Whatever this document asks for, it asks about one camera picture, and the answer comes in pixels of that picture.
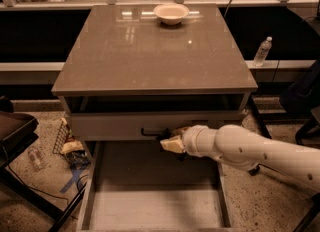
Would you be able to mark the closed top drawer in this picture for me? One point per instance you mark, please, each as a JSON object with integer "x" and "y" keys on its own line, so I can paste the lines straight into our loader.
{"x": 127, "y": 125}

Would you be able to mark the white bowl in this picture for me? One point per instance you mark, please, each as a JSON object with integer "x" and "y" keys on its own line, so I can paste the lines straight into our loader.
{"x": 171, "y": 14}

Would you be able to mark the black office chair right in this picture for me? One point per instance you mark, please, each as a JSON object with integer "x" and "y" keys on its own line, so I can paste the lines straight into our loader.
{"x": 302, "y": 97}

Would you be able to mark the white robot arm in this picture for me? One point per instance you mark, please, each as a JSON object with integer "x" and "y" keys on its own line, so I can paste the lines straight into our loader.
{"x": 242, "y": 149}

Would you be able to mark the clear bottle on floor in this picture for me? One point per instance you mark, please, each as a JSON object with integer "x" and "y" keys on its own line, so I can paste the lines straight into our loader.
{"x": 36, "y": 158}

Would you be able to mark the black chair left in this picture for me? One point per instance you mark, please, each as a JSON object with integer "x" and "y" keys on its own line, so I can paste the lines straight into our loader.
{"x": 17, "y": 134}

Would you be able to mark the wire basket with snacks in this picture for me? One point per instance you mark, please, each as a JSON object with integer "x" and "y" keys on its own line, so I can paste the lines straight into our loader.
{"x": 68, "y": 148}

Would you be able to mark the open middle drawer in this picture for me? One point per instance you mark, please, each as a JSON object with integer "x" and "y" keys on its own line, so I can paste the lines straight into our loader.
{"x": 138, "y": 187}

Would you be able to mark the clear water bottle on ledge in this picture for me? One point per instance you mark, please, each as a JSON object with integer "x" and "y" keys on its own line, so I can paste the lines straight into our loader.
{"x": 262, "y": 52}

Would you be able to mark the grey drawer cabinet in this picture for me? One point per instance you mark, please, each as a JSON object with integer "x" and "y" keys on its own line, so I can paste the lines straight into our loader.
{"x": 126, "y": 60}

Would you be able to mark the black drawer handle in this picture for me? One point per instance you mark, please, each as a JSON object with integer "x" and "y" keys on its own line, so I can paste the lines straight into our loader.
{"x": 154, "y": 133}

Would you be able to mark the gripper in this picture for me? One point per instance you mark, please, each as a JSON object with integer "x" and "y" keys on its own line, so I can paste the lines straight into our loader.
{"x": 191, "y": 140}

